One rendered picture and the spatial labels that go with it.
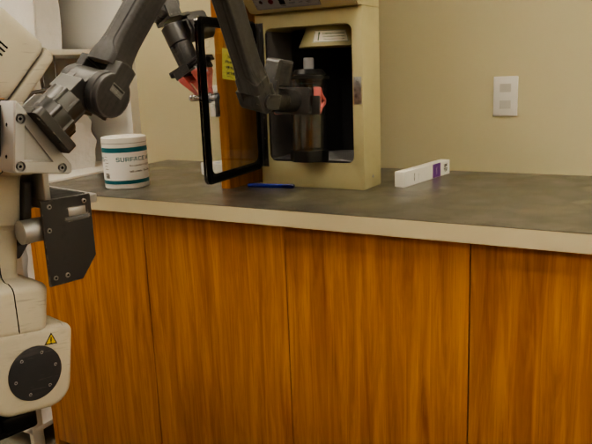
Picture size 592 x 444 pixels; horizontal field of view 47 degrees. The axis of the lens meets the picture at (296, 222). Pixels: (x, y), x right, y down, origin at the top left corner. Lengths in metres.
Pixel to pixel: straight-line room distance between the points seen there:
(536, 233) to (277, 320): 0.68
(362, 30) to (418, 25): 0.43
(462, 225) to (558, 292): 0.23
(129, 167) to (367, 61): 0.74
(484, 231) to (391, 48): 0.96
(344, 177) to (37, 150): 0.92
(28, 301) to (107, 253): 0.71
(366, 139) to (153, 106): 1.16
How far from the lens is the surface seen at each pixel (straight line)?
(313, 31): 1.90
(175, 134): 2.70
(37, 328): 1.37
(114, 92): 1.22
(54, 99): 1.19
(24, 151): 1.16
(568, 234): 1.39
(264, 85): 1.58
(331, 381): 1.71
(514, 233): 1.41
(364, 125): 1.81
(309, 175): 1.89
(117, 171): 2.04
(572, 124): 2.10
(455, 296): 1.51
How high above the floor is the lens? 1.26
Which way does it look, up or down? 12 degrees down
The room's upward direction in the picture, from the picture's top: 2 degrees counter-clockwise
